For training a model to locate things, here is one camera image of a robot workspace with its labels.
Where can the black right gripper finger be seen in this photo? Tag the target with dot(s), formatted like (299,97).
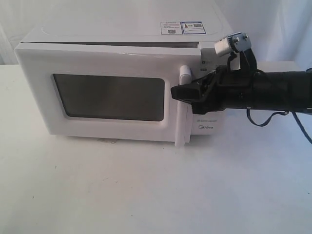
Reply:
(189,93)

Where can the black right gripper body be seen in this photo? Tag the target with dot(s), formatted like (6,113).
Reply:
(223,89)

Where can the white microwave door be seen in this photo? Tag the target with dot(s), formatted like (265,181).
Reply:
(120,92)

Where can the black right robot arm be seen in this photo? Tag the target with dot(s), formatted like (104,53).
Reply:
(281,91)

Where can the white microwave oven body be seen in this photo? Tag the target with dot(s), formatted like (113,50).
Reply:
(135,31)

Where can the blue white warning sticker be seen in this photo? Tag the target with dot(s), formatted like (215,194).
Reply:
(182,28)

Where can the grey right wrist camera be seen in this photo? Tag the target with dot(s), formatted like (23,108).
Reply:
(236,42)

